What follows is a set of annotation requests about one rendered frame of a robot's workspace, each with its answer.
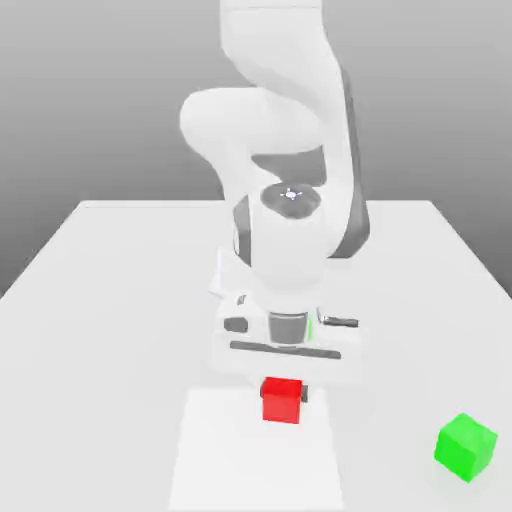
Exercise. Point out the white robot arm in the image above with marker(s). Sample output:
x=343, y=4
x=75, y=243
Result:
x=288, y=120

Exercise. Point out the small green cube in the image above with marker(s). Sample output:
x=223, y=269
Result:
x=466, y=448

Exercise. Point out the small red cube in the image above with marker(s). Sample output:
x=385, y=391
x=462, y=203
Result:
x=282, y=400

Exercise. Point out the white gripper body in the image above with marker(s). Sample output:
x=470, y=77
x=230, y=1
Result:
x=288, y=366

